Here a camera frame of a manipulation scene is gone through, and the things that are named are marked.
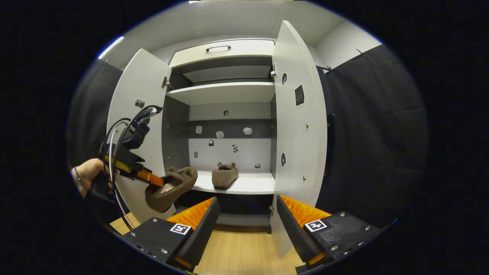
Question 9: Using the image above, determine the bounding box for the white cabinet drawer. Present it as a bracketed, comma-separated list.
[169, 39, 275, 68]

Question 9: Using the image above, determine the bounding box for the white cat sticker cabinet door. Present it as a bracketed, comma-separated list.
[270, 20, 328, 257]

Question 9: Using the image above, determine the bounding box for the brown fuzzy shoe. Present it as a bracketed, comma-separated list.
[144, 166, 198, 213]
[212, 162, 239, 190]

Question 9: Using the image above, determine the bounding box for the white shoe cabinet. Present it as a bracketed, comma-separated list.
[162, 38, 277, 226]

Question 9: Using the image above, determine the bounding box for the dark wrist band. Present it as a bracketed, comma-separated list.
[73, 166, 84, 191]

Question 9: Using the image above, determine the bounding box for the white phone sticker cabinet door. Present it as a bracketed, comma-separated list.
[106, 48, 173, 224]

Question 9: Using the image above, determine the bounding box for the black backdrop cloth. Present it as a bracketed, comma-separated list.
[317, 44, 428, 228]
[67, 61, 123, 222]

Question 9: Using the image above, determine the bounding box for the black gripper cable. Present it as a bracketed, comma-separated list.
[103, 105, 163, 230]

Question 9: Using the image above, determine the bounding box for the ceiling light panel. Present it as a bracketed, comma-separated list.
[98, 36, 125, 59]

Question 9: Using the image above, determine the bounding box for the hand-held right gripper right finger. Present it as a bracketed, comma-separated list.
[276, 195, 384, 268]

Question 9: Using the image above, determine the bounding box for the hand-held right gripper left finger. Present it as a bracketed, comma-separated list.
[121, 196, 221, 272]

